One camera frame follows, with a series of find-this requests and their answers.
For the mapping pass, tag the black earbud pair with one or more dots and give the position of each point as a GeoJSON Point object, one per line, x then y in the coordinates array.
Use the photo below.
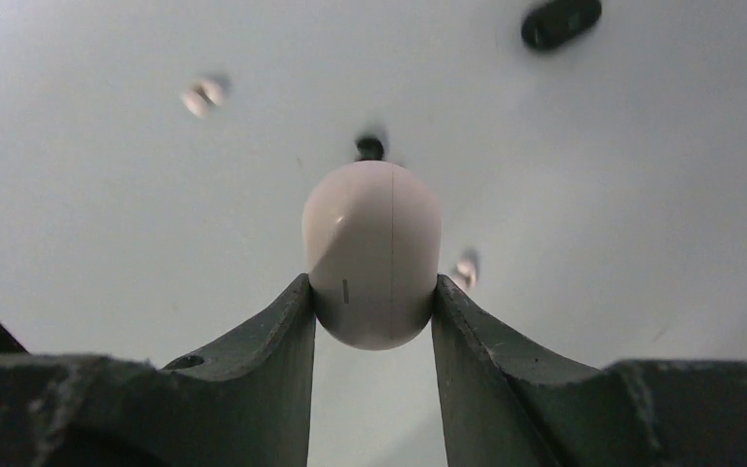
{"type": "Point", "coordinates": [370, 148]}

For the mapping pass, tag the black earbud charging case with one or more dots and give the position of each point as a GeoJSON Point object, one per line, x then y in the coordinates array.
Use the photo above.
{"type": "Point", "coordinates": [553, 24]}

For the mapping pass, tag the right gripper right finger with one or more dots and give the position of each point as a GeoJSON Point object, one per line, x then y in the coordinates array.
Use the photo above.
{"type": "Point", "coordinates": [509, 401]}

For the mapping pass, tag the white earbud charging case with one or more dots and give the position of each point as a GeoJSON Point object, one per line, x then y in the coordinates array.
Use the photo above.
{"type": "Point", "coordinates": [372, 236]}

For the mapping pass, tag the white earbud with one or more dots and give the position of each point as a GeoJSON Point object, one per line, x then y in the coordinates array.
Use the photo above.
{"type": "Point", "coordinates": [465, 272]}
{"type": "Point", "coordinates": [203, 96]}

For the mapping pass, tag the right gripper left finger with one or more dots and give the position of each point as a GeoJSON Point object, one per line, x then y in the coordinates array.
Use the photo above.
{"type": "Point", "coordinates": [243, 399]}

